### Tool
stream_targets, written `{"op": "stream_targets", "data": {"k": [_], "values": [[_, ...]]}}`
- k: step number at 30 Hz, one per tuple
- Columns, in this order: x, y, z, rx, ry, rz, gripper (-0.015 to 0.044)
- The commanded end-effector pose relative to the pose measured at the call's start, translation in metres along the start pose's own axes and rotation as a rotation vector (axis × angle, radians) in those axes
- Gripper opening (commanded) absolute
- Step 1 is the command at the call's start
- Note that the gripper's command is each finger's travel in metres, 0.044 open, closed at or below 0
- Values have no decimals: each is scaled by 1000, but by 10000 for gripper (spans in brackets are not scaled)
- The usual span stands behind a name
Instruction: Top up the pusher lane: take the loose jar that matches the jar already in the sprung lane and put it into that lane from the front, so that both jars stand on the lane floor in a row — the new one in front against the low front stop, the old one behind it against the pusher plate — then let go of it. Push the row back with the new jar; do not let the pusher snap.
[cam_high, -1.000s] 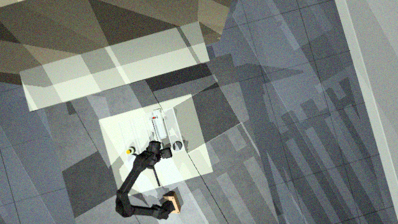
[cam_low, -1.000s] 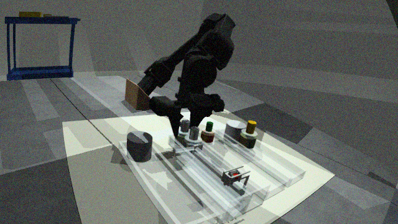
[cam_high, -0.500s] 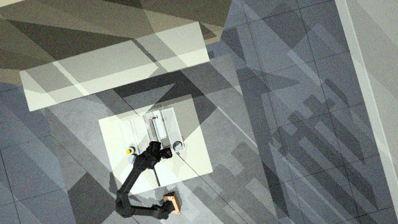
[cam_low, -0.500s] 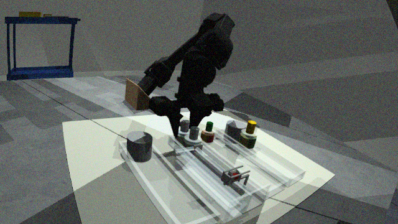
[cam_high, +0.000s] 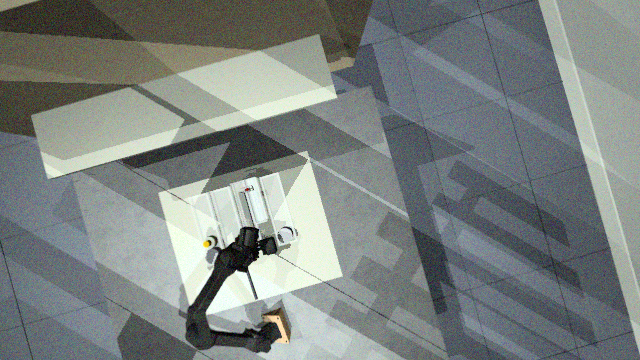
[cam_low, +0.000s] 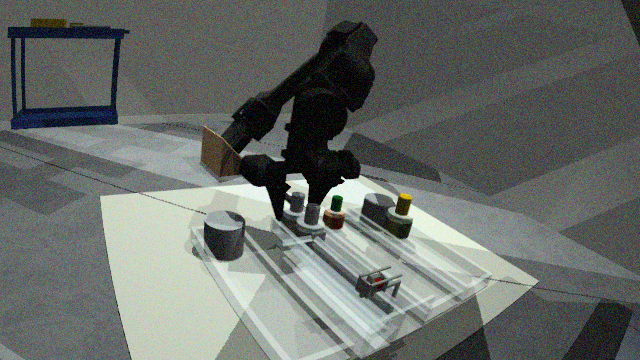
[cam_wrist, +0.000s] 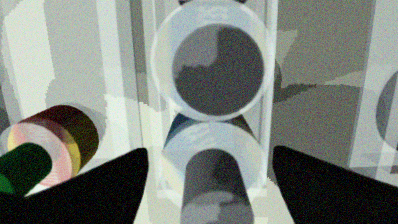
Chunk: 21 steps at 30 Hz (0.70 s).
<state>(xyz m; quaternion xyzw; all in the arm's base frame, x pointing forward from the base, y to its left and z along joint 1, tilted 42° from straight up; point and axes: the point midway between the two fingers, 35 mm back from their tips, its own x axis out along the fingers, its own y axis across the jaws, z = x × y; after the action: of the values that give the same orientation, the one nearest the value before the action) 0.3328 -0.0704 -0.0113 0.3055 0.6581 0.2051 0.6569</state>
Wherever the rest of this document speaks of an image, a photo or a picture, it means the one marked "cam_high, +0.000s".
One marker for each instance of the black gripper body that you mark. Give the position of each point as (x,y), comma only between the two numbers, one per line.
(268,245)

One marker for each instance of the dark grey cylinder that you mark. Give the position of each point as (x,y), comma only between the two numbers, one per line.
(211,254)
(285,234)

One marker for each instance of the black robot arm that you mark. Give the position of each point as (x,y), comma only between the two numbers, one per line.
(226,263)

